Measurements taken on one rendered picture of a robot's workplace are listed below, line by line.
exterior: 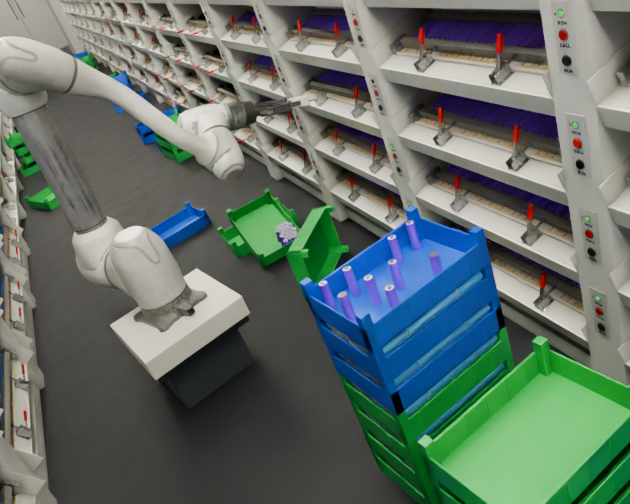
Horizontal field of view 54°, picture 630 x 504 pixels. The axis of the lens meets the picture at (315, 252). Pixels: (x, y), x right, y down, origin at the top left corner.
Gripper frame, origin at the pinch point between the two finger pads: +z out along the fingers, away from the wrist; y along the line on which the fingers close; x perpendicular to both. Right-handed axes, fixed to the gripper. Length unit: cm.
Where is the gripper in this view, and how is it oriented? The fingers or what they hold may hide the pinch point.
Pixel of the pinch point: (298, 101)
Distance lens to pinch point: 216.0
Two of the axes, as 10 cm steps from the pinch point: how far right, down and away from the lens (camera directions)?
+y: 4.2, 3.4, -8.4
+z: 9.0, -2.8, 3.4
